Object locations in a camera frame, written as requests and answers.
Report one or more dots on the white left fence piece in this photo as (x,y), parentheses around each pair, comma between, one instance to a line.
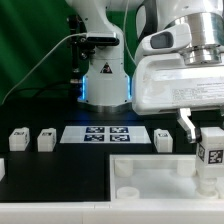
(2,168)

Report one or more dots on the black camera stand pole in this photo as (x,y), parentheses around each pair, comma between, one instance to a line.
(76,27)

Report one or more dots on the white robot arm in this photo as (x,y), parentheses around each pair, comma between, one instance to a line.
(106,84)

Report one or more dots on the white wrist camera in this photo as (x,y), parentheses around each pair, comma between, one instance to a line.
(166,41)

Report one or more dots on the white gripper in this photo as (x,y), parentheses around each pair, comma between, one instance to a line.
(164,84)

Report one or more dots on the black camera on stand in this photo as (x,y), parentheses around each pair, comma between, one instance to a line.
(102,39)

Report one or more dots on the white sheet with tags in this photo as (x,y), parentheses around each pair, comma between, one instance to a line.
(105,135)

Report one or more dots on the white square table top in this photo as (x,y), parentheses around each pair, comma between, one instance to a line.
(160,177)

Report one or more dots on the white front fence rail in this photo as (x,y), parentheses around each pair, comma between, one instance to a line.
(117,212)

